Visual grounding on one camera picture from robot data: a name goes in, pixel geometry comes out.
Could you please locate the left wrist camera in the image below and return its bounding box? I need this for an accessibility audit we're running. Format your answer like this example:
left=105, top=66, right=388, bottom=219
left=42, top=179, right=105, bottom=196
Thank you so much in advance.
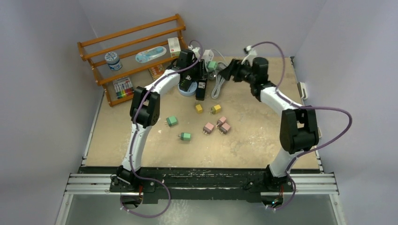
left=188, top=45, right=201, bottom=59

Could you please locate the white power strip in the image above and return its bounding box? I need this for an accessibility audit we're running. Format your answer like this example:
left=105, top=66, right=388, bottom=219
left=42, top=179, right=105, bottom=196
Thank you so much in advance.
left=202, top=50, right=214, bottom=68

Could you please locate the upper white wall clip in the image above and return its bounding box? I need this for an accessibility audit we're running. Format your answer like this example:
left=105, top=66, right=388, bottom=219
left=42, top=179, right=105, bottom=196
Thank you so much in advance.
left=297, top=82, right=308, bottom=100

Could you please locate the white red box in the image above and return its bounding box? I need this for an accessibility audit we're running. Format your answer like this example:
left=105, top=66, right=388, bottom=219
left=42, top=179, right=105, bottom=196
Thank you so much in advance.
left=168, top=37, right=181, bottom=57

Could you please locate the green USB charger plug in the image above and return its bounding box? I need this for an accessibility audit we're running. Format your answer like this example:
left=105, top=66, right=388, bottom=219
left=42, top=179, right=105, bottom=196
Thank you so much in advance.
left=165, top=116, right=178, bottom=127

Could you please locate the wooden shelf rack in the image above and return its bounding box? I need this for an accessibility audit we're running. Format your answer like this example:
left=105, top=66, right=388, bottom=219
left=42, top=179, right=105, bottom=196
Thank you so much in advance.
left=77, top=14, right=187, bottom=106

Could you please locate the white blue round jar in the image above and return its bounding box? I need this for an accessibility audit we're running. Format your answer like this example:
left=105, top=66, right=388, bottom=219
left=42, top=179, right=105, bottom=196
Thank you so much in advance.
left=104, top=52, right=122, bottom=71

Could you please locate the blue toothbrush package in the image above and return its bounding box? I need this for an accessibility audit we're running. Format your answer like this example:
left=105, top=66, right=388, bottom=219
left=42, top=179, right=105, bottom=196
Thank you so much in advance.
left=135, top=46, right=167, bottom=63

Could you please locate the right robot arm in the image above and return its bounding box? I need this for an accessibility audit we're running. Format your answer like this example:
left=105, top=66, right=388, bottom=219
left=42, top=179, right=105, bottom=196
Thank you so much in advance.
left=219, top=57, right=319, bottom=191

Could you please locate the long black strip cable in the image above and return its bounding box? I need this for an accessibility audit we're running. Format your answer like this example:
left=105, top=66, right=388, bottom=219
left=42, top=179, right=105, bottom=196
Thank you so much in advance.
left=211, top=63, right=229, bottom=100

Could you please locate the pink USB charger plug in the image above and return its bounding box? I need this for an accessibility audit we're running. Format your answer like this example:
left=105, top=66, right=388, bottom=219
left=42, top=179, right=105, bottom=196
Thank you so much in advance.
left=203, top=122, right=215, bottom=135

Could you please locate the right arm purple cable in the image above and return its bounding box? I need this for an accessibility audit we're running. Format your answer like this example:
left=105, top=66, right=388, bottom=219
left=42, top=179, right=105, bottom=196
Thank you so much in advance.
left=250, top=41, right=353, bottom=212

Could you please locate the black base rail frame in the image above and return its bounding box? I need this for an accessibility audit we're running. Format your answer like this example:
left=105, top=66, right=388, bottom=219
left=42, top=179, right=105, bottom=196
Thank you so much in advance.
left=63, top=167, right=339, bottom=206

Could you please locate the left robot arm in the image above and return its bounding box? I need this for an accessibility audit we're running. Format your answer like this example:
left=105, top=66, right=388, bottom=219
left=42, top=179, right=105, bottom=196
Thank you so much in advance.
left=116, top=49, right=203, bottom=192

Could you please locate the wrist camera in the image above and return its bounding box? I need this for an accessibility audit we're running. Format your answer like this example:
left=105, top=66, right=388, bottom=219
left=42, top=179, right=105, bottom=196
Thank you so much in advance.
left=241, top=45, right=257, bottom=66
left=188, top=45, right=201, bottom=59

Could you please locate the round light blue power socket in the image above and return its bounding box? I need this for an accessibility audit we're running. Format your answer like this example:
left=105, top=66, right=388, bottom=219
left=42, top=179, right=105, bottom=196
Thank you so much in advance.
left=177, top=84, right=197, bottom=97

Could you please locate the long black power strip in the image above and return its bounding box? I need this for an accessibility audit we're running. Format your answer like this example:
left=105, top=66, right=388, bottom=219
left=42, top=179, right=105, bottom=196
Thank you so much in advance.
left=178, top=75, right=193, bottom=90

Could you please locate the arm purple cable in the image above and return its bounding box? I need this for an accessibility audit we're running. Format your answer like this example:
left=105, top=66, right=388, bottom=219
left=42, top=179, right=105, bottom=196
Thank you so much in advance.
left=119, top=39, right=204, bottom=218
left=250, top=41, right=353, bottom=212

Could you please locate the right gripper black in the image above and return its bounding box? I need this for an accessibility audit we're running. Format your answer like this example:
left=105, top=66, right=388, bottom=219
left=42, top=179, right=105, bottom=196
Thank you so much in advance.
left=219, top=59, right=257, bottom=84

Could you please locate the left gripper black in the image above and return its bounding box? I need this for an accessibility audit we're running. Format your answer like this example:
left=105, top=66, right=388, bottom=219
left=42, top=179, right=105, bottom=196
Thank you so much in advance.
left=186, top=60, right=209, bottom=80

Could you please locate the coloured marker pack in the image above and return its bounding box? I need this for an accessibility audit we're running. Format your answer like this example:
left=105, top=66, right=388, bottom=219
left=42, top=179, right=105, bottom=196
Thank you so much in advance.
left=113, top=77, right=134, bottom=99

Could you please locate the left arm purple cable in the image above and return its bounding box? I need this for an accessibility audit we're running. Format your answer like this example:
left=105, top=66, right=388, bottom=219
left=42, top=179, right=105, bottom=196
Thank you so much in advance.
left=119, top=39, right=204, bottom=218

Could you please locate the yellow USB charger plug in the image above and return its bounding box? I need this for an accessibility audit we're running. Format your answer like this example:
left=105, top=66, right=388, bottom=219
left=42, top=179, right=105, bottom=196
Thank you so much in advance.
left=195, top=104, right=203, bottom=114

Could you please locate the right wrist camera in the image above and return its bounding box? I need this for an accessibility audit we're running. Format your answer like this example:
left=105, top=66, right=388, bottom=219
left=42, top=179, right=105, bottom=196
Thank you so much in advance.
left=241, top=45, right=257, bottom=66

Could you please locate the orange snack packet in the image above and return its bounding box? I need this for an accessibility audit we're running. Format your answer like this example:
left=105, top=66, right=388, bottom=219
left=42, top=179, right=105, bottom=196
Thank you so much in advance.
left=148, top=64, right=165, bottom=81

